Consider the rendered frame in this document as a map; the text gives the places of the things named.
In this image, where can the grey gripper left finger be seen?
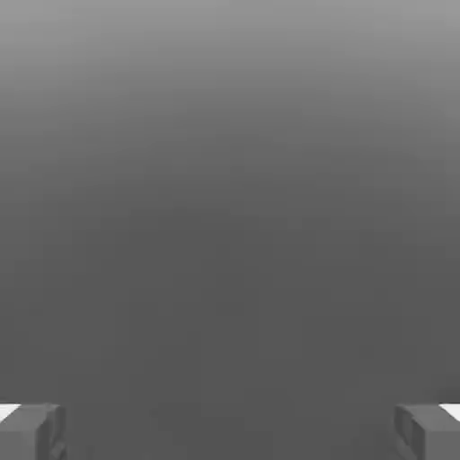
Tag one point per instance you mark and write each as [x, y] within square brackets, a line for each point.
[25, 435]

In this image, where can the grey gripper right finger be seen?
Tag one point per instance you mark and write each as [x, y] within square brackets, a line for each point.
[435, 435]

